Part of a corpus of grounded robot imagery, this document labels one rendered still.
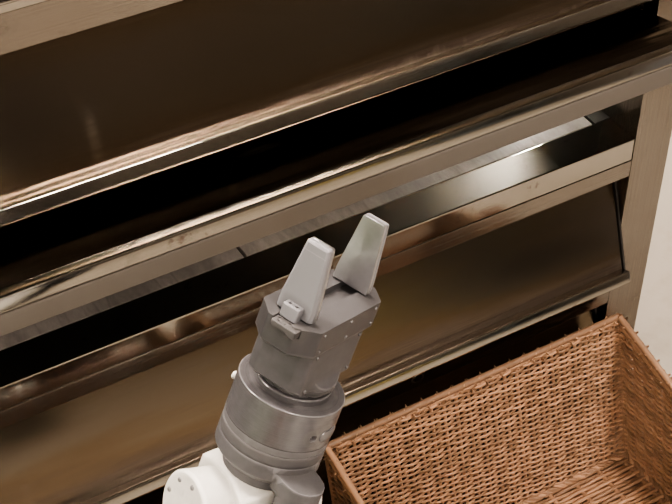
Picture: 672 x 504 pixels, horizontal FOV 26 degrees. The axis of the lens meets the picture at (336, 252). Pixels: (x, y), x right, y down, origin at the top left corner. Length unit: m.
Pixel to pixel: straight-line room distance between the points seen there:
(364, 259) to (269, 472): 0.18
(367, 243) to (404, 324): 0.97
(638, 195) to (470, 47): 0.55
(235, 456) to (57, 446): 0.80
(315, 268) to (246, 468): 0.18
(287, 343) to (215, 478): 0.16
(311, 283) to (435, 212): 0.95
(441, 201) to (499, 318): 0.25
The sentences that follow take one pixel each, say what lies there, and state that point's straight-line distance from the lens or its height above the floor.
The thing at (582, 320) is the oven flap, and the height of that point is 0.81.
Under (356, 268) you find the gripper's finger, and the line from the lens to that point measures 1.13.
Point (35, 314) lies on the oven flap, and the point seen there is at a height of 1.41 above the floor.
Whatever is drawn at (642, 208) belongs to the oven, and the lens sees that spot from 2.28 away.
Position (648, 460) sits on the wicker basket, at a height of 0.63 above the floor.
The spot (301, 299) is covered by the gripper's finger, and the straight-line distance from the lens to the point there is 1.06.
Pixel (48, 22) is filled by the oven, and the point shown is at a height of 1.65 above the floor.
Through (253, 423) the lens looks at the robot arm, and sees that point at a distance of 1.13.
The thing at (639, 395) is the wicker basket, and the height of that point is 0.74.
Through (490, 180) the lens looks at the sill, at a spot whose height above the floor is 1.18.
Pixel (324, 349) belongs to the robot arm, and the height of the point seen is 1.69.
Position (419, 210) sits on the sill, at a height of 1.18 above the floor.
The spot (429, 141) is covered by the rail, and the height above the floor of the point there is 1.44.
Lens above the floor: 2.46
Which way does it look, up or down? 42 degrees down
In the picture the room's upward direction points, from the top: straight up
